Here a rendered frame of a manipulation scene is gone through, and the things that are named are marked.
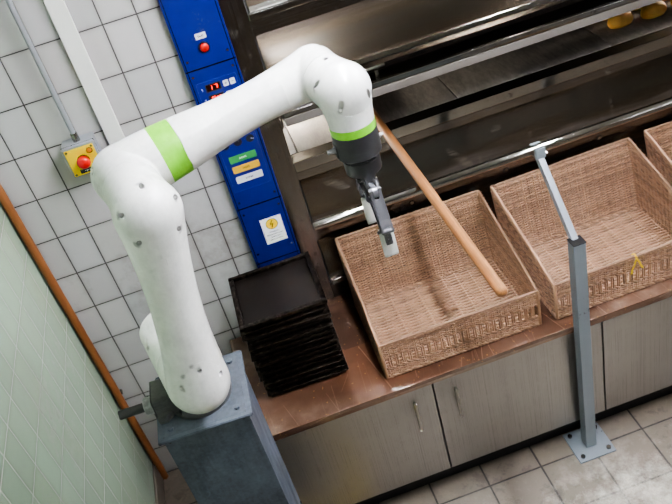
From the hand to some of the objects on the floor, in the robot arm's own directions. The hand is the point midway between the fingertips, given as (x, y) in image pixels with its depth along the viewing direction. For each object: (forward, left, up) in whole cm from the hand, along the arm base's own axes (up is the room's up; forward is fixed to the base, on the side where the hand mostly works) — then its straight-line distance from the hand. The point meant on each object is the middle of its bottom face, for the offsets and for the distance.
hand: (381, 233), depth 172 cm
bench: (+69, +70, -148) cm, 178 cm away
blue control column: (-30, +188, -148) cm, 241 cm away
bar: (+52, +48, -148) cm, 164 cm away
